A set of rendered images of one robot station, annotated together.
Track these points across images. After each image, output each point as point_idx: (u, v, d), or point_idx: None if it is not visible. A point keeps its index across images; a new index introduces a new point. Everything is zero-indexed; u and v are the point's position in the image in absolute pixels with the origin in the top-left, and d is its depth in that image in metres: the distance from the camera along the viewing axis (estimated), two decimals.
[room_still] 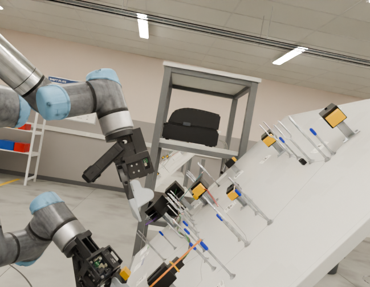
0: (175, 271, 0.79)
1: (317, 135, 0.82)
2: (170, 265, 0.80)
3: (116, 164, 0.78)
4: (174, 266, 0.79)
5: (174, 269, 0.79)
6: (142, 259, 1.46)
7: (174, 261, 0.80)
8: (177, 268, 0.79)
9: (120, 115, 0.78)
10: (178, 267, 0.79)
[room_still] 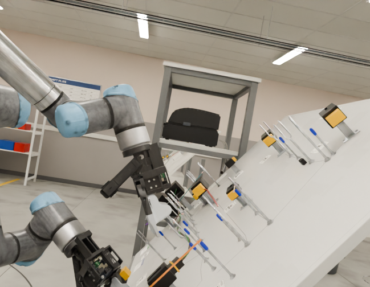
0: (175, 271, 0.79)
1: (317, 135, 0.82)
2: (170, 265, 0.80)
3: (133, 179, 0.78)
4: (174, 266, 0.79)
5: (174, 269, 0.79)
6: (142, 259, 1.46)
7: (174, 261, 0.80)
8: (177, 268, 0.79)
9: (138, 131, 0.79)
10: (178, 267, 0.79)
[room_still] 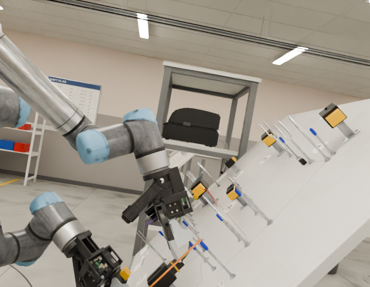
0: (175, 271, 0.79)
1: (317, 135, 0.82)
2: (170, 265, 0.80)
3: (154, 204, 0.78)
4: (174, 266, 0.79)
5: (174, 269, 0.79)
6: (142, 259, 1.46)
7: (174, 261, 0.80)
8: (177, 268, 0.79)
9: (158, 155, 0.79)
10: (178, 267, 0.79)
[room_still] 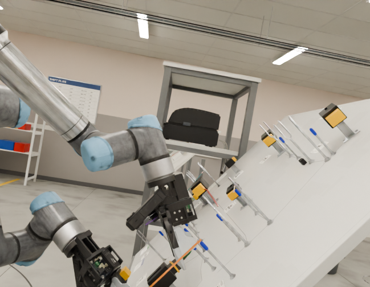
0: (175, 271, 0.79)
1: (317, 135, 0.82)
2: (170, 265, 0.80)
3: (159, 211, 0.78)
4: (174, 266, 0.79)
5: (174, 269, 0.79)
6: (142, 259, 1.46)
7: (174, 261, 0.80)
8: (177, 268, 0.79)
9: (163, 162, 0.79)
10: (178, 267, 0.79)
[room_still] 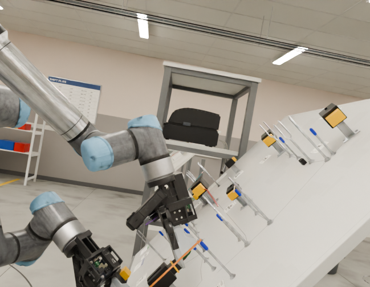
0: (174, 271, 0.79)
1: (317, 135, 0.82)
2: (170, 265, 0.80)
3: (159, 211, 0.78)
4: (174, 266, 0.78)
5: (173, 269, 0.79)
6: (142, 259, 1.46)
7: (174, 261, 0.80)
8: (177, 269, 0.79)
9: (163, 162, 0.79)
10: (178, 267, 0.79)
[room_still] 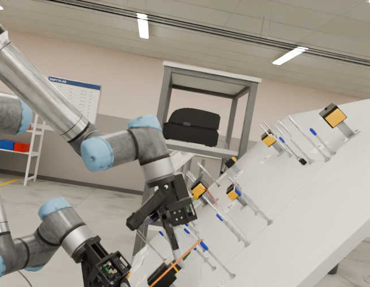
0: (174, 271, 0.79)
1: (317, 135, 0.82)
2: (170, 265, 0.80)
3: (159, 211, 0.78)
4: (174, 267, 0.78)
5: (173, 269, 0.79)
6: (142, 259, 1.46)
7: (174, 261, 0.80)
8: (177, 269, 0.79)
9: (163, 162, 0.79)
10: (177, 268, 0.79)
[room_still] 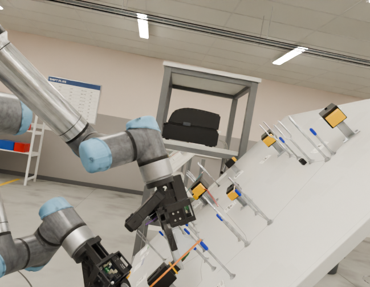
0: (173, 273, 0.79)
1: (317, 135, 0.82)
2: (169, 266, 0.80)
3: (158, 212, 0.78)
4: (173, 267, 0.78)
5: (172, 270, 0.79)
6: (142, 259, 1.46)
7: (173, 262, 0.80)
8: (175, 270, 0.79)
9: (162, 163, 0.79)
10: (176, 269, 0.79)
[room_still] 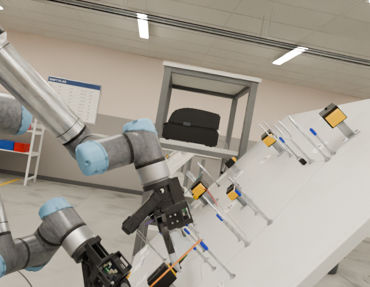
0: None
1: (317, 135, 0.82)
2: (167, 267, 0.80)
3: (155, 215, 0.78)
4: (171, 269, 0.78)
5: (170, 271, 0.78)
6: (142, 259, 1.46)
7: (171, 264, 0.80)
8: (174, 271, 0.78)
9: (158, 165, 0.78)
10: (175, 270, 0.79)
